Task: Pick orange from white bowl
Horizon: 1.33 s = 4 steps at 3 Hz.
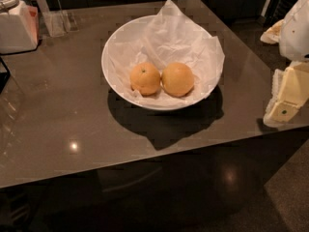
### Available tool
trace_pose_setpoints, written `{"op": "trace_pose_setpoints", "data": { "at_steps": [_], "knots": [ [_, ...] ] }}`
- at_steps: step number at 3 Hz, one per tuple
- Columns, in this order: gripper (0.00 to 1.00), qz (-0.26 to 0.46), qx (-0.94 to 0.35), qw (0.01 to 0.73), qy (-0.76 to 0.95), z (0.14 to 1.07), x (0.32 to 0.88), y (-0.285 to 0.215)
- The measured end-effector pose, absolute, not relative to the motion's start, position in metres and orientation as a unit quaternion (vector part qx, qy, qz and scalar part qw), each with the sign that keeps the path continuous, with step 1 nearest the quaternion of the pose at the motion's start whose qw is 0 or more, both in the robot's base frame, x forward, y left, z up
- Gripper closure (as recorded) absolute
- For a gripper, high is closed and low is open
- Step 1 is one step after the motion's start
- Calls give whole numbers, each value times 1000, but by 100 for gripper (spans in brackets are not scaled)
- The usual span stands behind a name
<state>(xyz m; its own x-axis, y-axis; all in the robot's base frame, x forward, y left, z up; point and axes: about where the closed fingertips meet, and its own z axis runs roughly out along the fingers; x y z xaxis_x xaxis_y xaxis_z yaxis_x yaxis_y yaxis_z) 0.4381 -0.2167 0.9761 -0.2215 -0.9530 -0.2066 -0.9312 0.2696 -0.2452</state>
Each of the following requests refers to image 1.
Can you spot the clear acrylic stand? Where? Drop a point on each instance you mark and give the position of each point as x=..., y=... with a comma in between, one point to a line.
x=58, y=23

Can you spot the white lidded jar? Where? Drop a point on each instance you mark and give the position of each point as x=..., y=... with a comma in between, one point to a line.
x=19, y=27

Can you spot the black object at left edge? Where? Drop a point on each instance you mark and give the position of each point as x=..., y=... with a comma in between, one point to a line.
x=4, y=74

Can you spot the orange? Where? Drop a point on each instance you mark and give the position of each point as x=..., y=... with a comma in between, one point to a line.
x=177, y=79
x=145, y=78

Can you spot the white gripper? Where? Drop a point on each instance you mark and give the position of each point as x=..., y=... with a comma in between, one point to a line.
x=295, y=33

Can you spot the white crumpled paper liner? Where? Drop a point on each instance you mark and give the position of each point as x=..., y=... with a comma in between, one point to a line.
x=170, y=39

